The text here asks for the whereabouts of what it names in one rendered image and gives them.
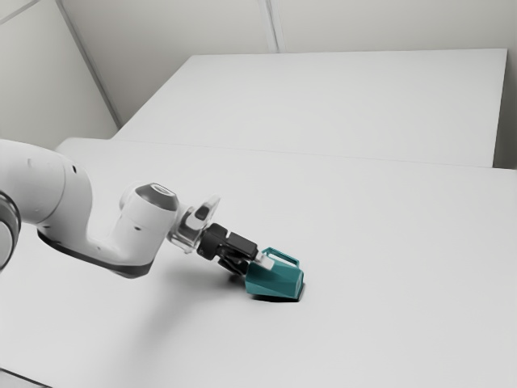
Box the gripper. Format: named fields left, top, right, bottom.
left=196, top=222, right=275, bottom=278

